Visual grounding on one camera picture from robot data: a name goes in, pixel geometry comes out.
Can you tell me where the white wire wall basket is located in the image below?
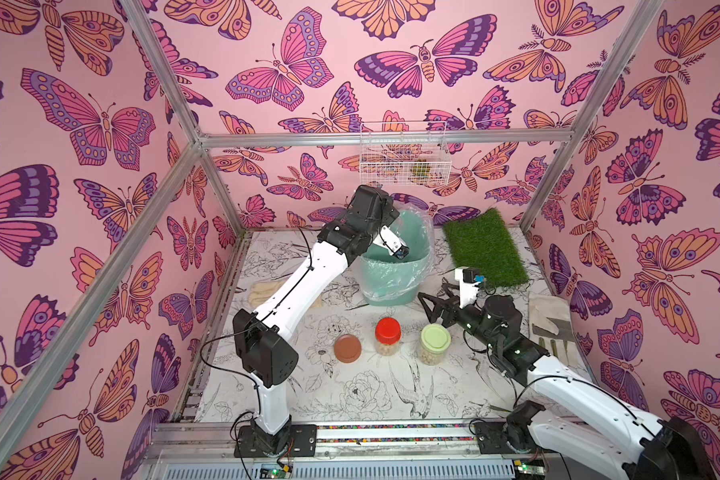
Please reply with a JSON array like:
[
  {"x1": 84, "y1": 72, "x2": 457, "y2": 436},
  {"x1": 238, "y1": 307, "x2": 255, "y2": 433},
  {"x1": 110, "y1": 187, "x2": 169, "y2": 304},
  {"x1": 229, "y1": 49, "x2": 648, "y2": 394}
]
[{"x1": 357, "y1": 130, "x2": 452, "y2": 188}]

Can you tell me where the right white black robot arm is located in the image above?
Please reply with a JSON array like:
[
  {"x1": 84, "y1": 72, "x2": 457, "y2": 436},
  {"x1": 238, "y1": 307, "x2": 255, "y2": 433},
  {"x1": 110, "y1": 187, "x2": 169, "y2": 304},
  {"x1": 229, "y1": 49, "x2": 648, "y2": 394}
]
[{"x1": 418, "y1": 283, "x2": 715, "y2": 479}]

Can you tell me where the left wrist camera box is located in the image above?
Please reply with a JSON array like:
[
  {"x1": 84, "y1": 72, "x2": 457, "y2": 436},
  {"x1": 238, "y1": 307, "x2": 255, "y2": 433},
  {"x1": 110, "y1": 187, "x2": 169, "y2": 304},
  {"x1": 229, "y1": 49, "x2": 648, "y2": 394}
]
[{"x1": 373, "y1": 226, "x2": 410, "y2": 260}]

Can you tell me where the green artificial grass mat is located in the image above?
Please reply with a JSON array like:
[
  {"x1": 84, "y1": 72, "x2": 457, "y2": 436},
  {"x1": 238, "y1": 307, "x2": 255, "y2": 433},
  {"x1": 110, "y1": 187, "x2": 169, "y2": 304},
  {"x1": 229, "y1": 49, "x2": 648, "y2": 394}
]
[{"x1": 442, "y1": 209, "x2": 529, "y2": 287}]

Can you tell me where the left beige cloth glove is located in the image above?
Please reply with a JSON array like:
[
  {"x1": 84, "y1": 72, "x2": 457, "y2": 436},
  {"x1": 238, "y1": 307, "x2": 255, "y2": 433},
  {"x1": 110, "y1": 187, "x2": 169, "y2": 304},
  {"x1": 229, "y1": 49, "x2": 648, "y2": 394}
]
[{"x1": 248, "y1": 278, "x2": 324, "y2": 310}]

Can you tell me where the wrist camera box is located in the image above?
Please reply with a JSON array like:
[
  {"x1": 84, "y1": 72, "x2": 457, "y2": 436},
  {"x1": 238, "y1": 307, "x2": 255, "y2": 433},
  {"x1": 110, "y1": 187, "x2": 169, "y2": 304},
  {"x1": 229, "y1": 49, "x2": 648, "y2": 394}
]
[
  {"x1": 455, "y1": 267, "x2": 486, "y2": 308},
  {"x1": 373, "y1": 226, "x2": 410, "y2": 260}
]

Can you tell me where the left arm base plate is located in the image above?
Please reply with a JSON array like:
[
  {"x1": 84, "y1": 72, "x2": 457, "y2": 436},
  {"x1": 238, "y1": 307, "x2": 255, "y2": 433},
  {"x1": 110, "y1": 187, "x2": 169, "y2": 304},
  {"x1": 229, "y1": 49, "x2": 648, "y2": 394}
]
[{"x1": 234, "y1": 422, "x2": 317, "y2": 458}]

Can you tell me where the mint green trash bin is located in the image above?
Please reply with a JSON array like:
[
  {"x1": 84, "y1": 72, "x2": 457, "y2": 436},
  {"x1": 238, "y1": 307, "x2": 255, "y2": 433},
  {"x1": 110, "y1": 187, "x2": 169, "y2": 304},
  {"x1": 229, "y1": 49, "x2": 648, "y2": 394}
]
[{"x1": 357, "y1": 209, "x2": 433, "y2": 307}]

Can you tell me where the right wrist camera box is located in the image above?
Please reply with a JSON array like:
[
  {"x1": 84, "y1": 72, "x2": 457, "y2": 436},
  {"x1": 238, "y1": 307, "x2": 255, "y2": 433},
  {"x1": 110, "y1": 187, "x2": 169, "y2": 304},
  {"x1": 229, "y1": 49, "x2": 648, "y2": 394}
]
[{"x1": 455, "y1": 267, "x2": 486, "y2": 308}]

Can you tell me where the red lid peanut jar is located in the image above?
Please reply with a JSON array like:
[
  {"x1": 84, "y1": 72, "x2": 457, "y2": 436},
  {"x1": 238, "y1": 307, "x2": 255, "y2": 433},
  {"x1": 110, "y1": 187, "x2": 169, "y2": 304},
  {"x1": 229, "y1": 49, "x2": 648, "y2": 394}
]
[{"x1": 374, "y1": 317, "x2": 402, "y2": 356}]

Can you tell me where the brown jar lid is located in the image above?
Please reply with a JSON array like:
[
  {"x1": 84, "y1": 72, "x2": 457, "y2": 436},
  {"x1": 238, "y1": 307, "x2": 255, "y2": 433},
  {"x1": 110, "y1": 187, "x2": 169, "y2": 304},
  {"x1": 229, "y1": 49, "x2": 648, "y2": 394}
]
[{"x1": 333, "y1": 334, "x2": 362, "y2": 364}]

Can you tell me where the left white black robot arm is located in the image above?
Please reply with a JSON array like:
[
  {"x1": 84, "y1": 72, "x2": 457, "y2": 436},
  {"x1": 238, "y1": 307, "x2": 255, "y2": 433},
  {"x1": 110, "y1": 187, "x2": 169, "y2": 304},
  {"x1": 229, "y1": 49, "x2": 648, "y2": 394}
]
[{"x1": 233, "y1": 185, "x2": 409, "y2": 456}]

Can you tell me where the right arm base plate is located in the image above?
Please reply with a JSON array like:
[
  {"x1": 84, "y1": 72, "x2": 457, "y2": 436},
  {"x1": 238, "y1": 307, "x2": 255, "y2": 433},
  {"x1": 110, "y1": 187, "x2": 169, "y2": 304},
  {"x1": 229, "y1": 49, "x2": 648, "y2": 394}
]
[{"x1": 468, "y1": 419, "x2": 552, "y2": 455}]

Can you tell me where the green object in basket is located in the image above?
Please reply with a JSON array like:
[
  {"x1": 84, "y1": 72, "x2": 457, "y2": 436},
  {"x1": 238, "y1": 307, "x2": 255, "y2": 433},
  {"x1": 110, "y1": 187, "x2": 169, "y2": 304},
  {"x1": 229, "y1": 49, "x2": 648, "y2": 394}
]
[{"x1": 410, "y1": 160, "x2": 431, "y2": 182}]

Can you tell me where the green lid peanut jar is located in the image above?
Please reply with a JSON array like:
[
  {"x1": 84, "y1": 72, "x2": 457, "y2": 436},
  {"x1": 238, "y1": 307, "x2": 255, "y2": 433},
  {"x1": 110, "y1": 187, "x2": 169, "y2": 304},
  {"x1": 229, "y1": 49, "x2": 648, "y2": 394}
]
[{"x1": 418, "y1": 323, "x2": 452, "y2": 366}]

